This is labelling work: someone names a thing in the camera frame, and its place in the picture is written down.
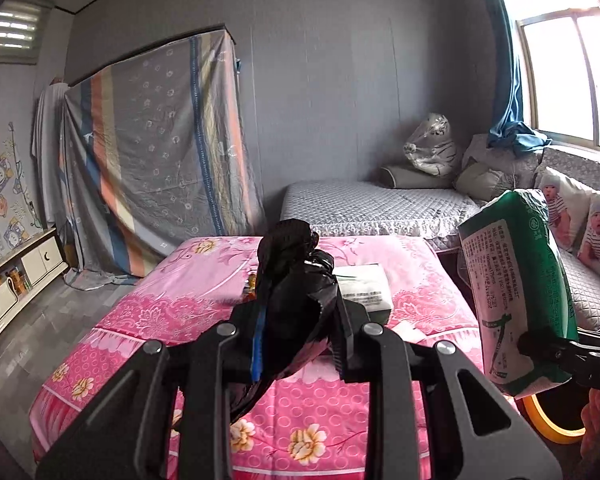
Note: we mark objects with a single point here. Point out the striped grey bed sheet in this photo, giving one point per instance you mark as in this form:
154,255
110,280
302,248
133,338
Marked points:
155,150

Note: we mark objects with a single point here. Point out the blue curtain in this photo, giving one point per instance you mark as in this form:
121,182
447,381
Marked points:
512,110

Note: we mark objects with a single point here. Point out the green and white packet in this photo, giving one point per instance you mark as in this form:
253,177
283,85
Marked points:
520,280

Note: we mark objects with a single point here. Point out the white low cabinet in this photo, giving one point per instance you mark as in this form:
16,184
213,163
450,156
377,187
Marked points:
35,260

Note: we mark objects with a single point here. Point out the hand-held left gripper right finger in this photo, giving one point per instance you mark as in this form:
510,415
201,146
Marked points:
350,340

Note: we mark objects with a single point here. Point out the tiger plush in plastic bag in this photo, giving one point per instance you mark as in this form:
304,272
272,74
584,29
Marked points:
432,145

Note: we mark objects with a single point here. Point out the grey quilted daybed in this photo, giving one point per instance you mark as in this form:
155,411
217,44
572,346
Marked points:
370,207

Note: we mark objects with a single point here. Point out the window blind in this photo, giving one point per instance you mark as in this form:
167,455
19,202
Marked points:
12,27

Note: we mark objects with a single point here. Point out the orange fruit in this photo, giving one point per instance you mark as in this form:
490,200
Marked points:
251,287

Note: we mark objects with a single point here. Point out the black plastic bag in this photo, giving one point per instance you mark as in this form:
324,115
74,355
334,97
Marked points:
290,270

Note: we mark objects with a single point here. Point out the cartoon wall stickers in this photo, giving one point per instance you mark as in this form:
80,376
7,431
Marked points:
2,200

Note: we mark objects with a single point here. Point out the white tissue pack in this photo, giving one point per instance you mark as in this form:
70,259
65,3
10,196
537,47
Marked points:
365,290

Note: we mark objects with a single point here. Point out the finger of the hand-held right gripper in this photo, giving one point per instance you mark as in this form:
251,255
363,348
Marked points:
545,347

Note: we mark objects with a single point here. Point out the white hanging cloth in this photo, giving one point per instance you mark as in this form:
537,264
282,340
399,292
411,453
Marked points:
47,150

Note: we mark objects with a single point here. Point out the grey quilted sofa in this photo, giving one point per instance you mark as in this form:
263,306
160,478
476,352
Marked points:
590,287

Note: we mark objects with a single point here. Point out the window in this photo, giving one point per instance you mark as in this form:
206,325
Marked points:
555,75

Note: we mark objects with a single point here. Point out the pink floral blanket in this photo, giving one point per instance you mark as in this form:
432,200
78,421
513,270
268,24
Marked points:
180,300

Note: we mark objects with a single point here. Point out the grey bolster pillow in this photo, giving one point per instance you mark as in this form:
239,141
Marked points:
415,177

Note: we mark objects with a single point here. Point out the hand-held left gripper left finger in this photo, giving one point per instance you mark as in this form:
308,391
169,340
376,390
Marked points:
256,355

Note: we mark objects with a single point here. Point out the grey cushion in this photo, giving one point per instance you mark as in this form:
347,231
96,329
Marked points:
485,182

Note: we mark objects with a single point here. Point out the black bin with yellow rim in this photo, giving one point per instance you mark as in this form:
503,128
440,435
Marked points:
545,422

